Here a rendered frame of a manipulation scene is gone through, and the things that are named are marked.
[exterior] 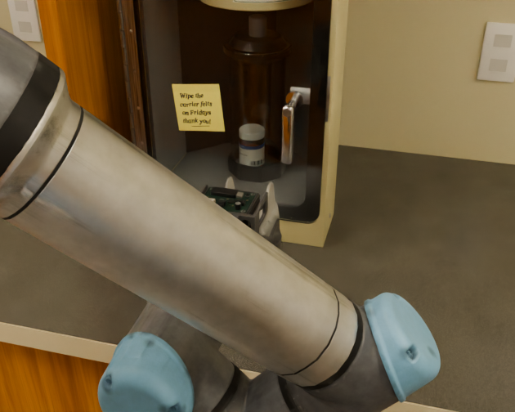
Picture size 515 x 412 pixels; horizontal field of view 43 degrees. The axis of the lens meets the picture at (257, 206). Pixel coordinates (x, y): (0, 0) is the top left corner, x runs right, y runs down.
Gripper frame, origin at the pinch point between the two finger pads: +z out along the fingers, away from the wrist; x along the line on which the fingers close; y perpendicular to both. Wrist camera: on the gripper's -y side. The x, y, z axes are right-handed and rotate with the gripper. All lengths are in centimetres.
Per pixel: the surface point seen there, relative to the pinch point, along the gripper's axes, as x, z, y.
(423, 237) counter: -20.8, 30.3, -20.4
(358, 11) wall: -3, 66, 8
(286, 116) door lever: 0.2, 16.2, 5.1
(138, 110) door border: 25.2, 21.5, 1.2
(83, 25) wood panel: 31.9, 19.9, 14.5
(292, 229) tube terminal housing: 0.3, 22.8, -17.6
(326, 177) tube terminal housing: -4.9, 22.8, -7.2
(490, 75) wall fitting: -30, 65, -3
